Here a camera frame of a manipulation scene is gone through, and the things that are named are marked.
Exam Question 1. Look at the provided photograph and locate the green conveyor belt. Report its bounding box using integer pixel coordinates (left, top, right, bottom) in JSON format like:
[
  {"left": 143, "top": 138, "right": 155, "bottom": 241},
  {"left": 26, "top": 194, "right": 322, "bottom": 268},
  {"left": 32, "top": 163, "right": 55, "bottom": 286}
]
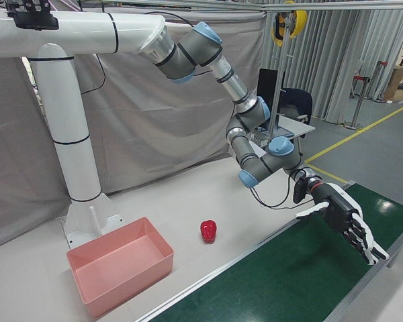
[{"left": 132, "top": 180, "right": 403, "bottom": 322}]

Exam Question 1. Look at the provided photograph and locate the black office chair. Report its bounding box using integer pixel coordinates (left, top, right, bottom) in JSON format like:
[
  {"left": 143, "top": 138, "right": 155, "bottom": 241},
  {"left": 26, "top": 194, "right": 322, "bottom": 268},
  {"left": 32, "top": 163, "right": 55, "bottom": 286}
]
[{"left": 277, "top": 87, "right": 314, "bottom": 125}]

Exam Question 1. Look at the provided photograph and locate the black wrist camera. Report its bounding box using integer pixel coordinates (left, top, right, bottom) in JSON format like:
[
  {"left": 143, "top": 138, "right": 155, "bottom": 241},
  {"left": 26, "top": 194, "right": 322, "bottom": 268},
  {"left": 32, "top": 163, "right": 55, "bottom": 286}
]
[{"left": 292, "top": 176, "right": 309, "bottom": 205}]

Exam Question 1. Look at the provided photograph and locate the pink plastic basket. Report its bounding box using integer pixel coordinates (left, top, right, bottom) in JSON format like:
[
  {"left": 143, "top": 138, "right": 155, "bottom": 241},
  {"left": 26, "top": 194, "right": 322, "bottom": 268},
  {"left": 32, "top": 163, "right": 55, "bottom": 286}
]
[{"left": 66, "top": 217, "right": 175, "bottom": 319}]

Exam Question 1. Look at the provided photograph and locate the grey pleated curtain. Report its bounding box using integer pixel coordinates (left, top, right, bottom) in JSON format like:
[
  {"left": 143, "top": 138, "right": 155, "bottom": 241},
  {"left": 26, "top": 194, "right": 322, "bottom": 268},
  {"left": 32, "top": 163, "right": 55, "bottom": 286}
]
[{"left": 260, "top": 9, "right": 403, "bottom": 127}]

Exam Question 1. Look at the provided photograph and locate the silver laptop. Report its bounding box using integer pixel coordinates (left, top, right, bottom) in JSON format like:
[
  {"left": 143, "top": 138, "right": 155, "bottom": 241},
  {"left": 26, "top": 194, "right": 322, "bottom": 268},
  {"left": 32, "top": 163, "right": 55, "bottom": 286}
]
[{"left": 249, "top": 124, "right": 296, "bottom": 142}]

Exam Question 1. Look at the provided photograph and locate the black overhead camera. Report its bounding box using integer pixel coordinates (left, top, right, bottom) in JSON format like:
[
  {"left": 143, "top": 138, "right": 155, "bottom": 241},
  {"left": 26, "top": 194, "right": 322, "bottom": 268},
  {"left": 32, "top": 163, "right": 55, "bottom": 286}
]
[{"left": 5, "top": 0, "right": 60, "bottom": 32}]

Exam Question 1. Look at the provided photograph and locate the black flat monitor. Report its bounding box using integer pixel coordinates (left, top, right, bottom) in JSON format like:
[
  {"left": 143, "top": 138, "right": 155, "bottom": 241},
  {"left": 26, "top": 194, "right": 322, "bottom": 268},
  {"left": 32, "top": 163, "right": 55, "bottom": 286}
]
[{"left": 257, "top": 68, "right": 287, "bottom": 117}]

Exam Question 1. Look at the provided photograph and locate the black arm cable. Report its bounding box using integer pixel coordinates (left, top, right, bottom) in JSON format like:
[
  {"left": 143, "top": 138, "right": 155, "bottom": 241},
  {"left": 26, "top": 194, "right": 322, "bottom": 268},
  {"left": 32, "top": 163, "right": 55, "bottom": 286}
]
[{"left": 249, "top": 186, "right": 302, "bottom": 209}]

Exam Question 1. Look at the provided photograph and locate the grey cloth curtain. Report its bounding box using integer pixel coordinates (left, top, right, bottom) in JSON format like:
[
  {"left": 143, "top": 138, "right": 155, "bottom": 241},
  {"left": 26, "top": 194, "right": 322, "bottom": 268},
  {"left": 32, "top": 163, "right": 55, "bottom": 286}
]
[{"left": 0, "top": 0, "right": 268, "bottom": 253}]

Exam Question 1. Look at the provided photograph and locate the metal barrier post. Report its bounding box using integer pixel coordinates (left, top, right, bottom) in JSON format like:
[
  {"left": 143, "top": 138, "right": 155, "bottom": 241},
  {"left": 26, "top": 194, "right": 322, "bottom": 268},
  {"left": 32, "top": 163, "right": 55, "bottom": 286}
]
[
  {"left": 372, "top": 60, "right": 390, "bottom": 103},
  {"left": 343, "top": 75, "right": 366, "bottom": 131}
]

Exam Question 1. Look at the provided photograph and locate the grey table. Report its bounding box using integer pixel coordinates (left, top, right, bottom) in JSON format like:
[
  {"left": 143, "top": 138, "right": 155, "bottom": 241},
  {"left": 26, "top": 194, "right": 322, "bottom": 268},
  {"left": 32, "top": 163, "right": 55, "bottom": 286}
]
[{"left": 248, "top": 113, "right": 317, "bottom": 158}]

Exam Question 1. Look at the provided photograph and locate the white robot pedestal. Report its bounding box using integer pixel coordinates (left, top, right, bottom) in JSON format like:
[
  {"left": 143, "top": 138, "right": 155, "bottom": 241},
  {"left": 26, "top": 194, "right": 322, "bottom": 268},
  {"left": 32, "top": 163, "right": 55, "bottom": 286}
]
[{"left": 0, "top": 9, "right": 168, "bottom": 252}]

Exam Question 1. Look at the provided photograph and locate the red bell pepper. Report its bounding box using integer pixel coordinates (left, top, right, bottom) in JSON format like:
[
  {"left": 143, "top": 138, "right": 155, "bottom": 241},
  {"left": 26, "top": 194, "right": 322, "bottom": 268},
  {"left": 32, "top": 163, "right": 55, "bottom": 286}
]
[{"left": 199, "top": 219, "right": 220, "bottom": 244}]

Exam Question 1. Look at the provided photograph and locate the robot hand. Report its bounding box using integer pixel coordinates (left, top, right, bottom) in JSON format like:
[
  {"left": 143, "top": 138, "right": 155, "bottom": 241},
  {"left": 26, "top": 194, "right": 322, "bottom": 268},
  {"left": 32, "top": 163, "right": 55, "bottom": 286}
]
[{"left": 294, "top": 182, "right": 390, "bottom": 266}]

